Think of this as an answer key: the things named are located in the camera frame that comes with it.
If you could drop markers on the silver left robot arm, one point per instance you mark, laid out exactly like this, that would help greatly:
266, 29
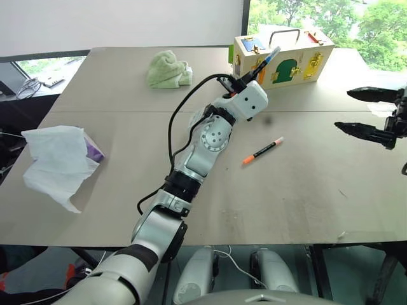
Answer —
210, 136

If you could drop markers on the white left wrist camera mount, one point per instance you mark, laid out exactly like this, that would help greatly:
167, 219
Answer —
251, 100

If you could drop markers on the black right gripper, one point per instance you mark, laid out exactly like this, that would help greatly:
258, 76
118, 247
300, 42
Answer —
400, 120

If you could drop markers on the black table frame leg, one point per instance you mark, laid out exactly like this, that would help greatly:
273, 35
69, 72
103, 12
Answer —
383, 276

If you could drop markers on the green folded towel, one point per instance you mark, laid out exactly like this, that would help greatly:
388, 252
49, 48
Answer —
165, 68

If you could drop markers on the white flat device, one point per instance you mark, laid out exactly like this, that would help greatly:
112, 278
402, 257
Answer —
52, 81

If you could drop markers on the silver robot leg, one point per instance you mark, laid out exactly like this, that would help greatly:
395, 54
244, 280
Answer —
273, 270
197, 276

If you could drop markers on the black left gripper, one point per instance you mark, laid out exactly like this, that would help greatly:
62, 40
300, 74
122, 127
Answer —
235, 85

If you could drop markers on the white crumpled tissue paper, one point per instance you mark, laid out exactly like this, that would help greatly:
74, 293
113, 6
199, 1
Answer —
57, 159

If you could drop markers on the purple tissue pack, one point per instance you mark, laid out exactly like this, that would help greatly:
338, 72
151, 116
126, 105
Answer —
93, 152

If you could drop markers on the silver left robot leg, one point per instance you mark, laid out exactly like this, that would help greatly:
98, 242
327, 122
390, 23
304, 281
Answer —
197, 276

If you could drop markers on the silver robot torso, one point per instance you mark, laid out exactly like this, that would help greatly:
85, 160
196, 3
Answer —
264, 299

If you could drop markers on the silver right robot leg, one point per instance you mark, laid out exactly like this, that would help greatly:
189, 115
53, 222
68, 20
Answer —
273, 270

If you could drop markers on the orange marker pen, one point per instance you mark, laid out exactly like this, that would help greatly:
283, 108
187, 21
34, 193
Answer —
264, 150

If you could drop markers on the blue marker pen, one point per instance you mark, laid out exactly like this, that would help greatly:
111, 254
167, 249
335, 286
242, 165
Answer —
273, 55

